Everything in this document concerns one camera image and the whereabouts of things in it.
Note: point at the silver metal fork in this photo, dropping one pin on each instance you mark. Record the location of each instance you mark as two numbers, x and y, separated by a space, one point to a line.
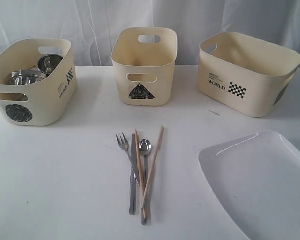
124 145

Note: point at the stainless steel bowl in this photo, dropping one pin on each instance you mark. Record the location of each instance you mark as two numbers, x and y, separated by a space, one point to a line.
24 77

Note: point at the silver metal knife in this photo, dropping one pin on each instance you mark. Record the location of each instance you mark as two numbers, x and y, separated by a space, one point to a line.
133 182

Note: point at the cream bin with square sticker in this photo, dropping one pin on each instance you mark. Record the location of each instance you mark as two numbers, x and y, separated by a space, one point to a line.
247 74

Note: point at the white curtain backdrop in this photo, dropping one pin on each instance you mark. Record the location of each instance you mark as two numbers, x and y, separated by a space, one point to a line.
93 26

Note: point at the white rectangular plate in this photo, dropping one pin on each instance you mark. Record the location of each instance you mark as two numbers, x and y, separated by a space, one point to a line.
256 179

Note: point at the cream bin with circle sticker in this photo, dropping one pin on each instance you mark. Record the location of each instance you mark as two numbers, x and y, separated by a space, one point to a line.
41 103

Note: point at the stainless steel cup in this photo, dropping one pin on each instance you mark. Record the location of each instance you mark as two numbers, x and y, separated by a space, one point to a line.
48 63

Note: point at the cream bin with triangle sticker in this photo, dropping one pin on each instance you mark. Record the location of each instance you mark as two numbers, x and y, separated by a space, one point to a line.
144 60

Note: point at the silver metal spoon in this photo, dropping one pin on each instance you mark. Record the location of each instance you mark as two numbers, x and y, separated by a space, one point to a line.
145 148

